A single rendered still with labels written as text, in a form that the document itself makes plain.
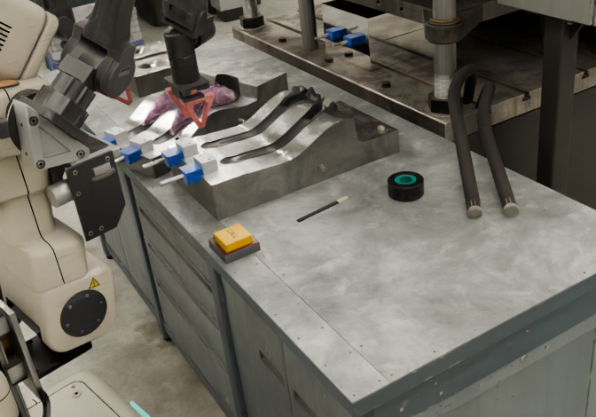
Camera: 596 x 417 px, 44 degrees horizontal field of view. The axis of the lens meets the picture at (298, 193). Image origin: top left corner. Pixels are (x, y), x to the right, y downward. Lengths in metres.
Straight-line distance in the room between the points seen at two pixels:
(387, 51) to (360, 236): 1.03
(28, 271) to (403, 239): 0.74
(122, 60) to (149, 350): 1.50
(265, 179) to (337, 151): 0.19
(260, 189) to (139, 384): 1.03
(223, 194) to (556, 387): 0.79
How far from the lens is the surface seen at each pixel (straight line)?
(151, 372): 2.53
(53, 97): 1.27
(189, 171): 1.65
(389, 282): 1.40
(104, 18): 1.27
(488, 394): 1.45
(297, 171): 1.70
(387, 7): 2.29
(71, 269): 1.54
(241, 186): 1.64
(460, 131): 1.75
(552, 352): 1.53
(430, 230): 1.54
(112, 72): 1.28
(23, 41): 1.38
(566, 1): 1.87
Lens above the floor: 1.63
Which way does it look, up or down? 29 degrees down
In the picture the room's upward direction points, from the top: 7 degrees counter-clockwise
